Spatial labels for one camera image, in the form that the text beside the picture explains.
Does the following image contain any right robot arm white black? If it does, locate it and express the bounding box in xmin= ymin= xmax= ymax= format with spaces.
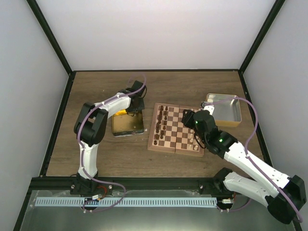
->
xmin=181 ymin=109 xmax=307 ymax=224

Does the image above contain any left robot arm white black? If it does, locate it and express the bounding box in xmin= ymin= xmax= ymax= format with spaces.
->
xmin=74 ymin=80 xmax=147 ymax=194

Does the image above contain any gold tin with dark pieces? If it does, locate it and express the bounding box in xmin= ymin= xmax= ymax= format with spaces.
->
xmin=112 ymin=110 xmax=144 ymax=137

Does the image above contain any wooden chess board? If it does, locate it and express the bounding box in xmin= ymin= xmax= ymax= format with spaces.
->
xmin=147 ymin=103 xmax=204 ymax=157

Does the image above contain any row of white chess pieces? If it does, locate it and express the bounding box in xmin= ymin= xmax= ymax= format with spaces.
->
xmin=187 ymin=129 xmax=200 ymax=152

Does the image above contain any silver tin yellow rim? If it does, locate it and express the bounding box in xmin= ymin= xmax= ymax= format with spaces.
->
xmin=206 ymin=93 xmax=242 ymax=128

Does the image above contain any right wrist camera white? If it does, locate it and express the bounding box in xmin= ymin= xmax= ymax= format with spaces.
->
xmin=200 ymin=101 xmax=215 ymax=116

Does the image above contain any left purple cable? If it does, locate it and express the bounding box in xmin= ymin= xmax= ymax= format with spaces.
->
xmin=77 ymin=72 xmax=148 ymax=214

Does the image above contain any purple cable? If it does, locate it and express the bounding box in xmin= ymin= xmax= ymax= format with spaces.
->
xmin=77 ymin=72 xmax=148 ymax=214
xmin=208 ymin=97 xmax=304 ymax=223

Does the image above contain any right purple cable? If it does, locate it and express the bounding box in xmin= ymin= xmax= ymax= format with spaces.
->
xmin=208 ymin=97 xmax=304 ymax=223

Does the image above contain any light blue cable duct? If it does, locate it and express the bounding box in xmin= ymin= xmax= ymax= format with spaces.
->
xmin=34 ymin=197 xmax=217 ymax=208

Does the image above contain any black aluminium frame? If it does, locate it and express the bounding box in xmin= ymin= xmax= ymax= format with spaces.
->
xmin=13 ymin=0 xmax=303 ymax=231

